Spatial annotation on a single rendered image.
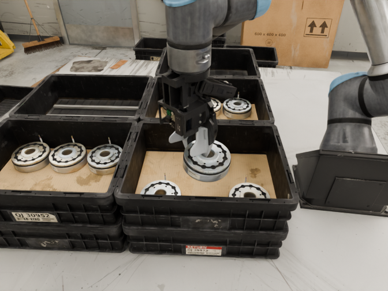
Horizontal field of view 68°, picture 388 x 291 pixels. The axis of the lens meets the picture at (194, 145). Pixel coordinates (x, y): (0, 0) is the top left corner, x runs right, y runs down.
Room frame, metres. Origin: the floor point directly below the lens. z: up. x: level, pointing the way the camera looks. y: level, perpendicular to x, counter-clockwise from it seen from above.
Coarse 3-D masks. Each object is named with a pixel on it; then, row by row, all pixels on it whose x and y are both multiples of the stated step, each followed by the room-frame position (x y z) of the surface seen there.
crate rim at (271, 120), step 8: (152, 80) 0.97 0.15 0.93; (256, 80) 0.98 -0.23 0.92; (152, 88) 0.91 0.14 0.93; (264, 88) 0.91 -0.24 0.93; (264, 96) 0.85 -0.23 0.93; (144, 104) 0.80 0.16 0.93; (144, 112) 0.75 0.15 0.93; (272, 112) 0.75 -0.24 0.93; (152, 120) 0.71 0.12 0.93; (224, 120) 0.71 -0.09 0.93; (232, 120) 0.71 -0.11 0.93; (240, 120) 0.71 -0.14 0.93; (248, 120) 0.71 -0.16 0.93; (256, 120) 0.71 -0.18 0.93; (264, 120) 0.71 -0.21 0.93; (272, 120) 0.71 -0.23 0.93
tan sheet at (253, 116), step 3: (222, 105) 0.96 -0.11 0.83; (252, 105) 0.96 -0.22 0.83; (222, 108) 0.94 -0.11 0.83; (252, 108) 0.94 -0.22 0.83; (162, 111) 0.92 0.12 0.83; (252, 111) 0.92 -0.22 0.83; (255, 111) 0.92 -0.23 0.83; (156, 114) 0.90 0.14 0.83; (162, 114) 0.90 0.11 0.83; (219, 114) 0.90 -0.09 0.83; (222, 114) 0.90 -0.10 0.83; (252, 114) 0.90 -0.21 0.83; (255, 114) 0.90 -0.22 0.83; (156, 117) 0.88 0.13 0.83; (162, 117) 0.88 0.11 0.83; (216, 117) 0.88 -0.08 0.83; (219, 117) 0.88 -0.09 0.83; (222, 117) 0.88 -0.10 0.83; (225, 117) 0.88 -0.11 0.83; (249, 117) 0.88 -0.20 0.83; (252, 117) 0.88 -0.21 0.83; (255, 117) 0.88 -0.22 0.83
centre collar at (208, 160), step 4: (212, 148) 0.49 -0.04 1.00; (216, 152) 0.48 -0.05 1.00; (200, 156) 0.46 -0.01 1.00; (212, 156) 0.46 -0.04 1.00; (216, 156) 0.46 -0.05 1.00; (200, 160) 0.46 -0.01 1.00; (204, 160) 0.45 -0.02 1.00; (208, 160) 0.45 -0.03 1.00; (212, 160) 0.45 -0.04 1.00; (216, 160) 0.46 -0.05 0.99
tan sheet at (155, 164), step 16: (144, 160) 0.65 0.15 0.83; (160, 160) 0.65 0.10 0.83; (176, 160) 0.65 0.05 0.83; (240, 160) 0.65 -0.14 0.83; (256, 160) 0.65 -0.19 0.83; (144, 176) 0.58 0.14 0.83; (160, 176) 0.58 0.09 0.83; (176, 176) 0.58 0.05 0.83; (240, 176) 0.58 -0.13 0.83; (256, 176) 0.58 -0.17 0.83; (192, 192) 0.52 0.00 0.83; (208, 192) 0.52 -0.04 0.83; (224, 192) 0.52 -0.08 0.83; (272, 192) 0.52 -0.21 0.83
